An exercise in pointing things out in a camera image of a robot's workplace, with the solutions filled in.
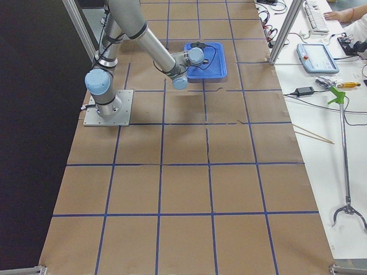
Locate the person's hand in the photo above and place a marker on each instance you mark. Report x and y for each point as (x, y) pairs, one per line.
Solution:
(334, 16)

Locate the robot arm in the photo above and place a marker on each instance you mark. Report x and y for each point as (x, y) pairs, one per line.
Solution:
(126, 28)

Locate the blue plastic tray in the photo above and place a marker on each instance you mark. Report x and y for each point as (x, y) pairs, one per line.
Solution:
(214, 68)

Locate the white keyboard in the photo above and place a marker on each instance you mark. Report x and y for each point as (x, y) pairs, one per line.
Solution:
(314, 18)

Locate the blue teach pendant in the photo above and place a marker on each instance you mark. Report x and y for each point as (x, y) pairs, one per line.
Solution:
(316, 58)

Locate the black power adapter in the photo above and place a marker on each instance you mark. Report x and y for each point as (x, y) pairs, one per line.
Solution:
(304, 91)

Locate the wooden chopstick pair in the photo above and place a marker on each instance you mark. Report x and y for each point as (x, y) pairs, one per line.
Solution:
(302, 131)

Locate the aluminium frame post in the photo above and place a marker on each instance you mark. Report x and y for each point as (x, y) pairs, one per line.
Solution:
(289, 20)

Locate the green handled reacher grabber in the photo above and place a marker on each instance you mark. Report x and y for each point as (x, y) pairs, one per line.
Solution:
(347, 208)

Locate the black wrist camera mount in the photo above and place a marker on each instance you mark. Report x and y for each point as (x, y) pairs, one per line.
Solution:
(198, 44)

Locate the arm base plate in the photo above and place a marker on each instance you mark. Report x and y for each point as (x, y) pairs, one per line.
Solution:
(116, 113)

